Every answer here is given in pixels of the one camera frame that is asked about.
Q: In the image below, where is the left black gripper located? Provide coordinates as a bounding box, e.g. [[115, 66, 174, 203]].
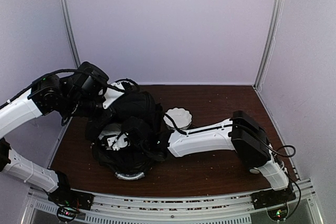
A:
[[63, 95, 117, 129]]

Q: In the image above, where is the black student backpack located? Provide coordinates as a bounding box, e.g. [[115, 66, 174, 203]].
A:
[[85, 91, 171, 180]]

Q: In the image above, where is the grey cloth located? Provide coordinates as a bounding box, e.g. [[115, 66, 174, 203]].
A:
[[98, 130, 121, 151]]

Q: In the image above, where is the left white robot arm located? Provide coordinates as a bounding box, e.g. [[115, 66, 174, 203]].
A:
[[1, 70, 125, 205]]

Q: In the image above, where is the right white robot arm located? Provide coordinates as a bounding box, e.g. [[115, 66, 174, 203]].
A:
[[131, 108, 290, 204]]

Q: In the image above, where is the white fluted ceramic bowl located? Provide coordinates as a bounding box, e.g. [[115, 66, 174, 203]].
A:
[[165, 108, 192, 130]]

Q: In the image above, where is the white and dark blue bowl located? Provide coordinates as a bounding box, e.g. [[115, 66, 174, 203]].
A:
[[249, 168, 260, 174]]

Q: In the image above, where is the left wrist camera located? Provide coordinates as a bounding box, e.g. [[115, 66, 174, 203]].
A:
[[78, 61, 140, 110]]

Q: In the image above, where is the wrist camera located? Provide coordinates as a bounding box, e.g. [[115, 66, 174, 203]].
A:
[[78, 61, 140, 110], [106, 134, 130, 151]]

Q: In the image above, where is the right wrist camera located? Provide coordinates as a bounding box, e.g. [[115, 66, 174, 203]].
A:
[[106, 134, 130, 151]]

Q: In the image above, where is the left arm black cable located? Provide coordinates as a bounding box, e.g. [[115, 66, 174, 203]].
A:
[[0, 69, 79, 109]]

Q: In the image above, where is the aluminium front rail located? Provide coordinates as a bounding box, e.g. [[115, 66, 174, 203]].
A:
[[20, 179, 326, 224]]

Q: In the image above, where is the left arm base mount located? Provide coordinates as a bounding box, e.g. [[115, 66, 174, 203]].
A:
[[45, 190, 94, 223]]

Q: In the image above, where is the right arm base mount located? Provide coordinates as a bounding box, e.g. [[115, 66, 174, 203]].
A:
[[251, 189, 296, 222]]

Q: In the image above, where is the left aluminium corner post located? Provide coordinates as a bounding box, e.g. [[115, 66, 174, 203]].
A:
[[60, 0, 81, 68]]

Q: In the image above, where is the aluminium corner post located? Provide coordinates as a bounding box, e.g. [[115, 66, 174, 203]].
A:
[[60, 0, 81, 68], [254, 0, 284, 91]]

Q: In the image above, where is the right aluminium corner post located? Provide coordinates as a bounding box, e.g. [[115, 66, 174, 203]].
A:
[[254, 0, 284, 91]]

